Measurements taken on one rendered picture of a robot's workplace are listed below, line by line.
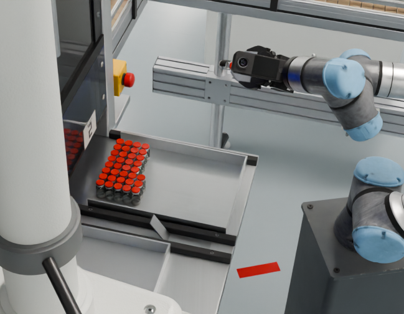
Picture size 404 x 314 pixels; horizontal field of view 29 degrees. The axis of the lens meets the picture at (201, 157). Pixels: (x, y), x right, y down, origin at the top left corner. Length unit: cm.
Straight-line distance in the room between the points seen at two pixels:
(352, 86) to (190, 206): 59
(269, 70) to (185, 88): 132
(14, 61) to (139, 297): 36
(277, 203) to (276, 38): 73
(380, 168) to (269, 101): 108
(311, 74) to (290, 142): 194
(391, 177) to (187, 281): 53
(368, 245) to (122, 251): 56
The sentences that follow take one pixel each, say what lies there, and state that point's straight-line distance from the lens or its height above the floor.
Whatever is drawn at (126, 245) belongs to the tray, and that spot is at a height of 88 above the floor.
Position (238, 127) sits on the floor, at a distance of 352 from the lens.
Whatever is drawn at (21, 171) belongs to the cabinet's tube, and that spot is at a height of 182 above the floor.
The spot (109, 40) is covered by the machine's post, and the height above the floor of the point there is 117.
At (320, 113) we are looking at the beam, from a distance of 289.
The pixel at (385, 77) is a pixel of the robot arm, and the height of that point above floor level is 130.
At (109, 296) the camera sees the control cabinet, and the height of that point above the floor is 158.
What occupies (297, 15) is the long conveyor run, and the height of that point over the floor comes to 88.
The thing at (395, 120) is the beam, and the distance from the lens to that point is 288.
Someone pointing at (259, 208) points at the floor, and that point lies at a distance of 316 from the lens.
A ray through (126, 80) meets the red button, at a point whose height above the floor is 101.
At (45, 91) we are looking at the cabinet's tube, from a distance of 60.
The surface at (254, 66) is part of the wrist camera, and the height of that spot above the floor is 132.
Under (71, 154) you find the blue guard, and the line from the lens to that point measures 181.
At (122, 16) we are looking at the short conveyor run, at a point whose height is 93.
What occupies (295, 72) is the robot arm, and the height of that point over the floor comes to 134.
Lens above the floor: 226
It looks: 42 degrees down
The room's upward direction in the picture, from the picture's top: 3 degrees clockwise
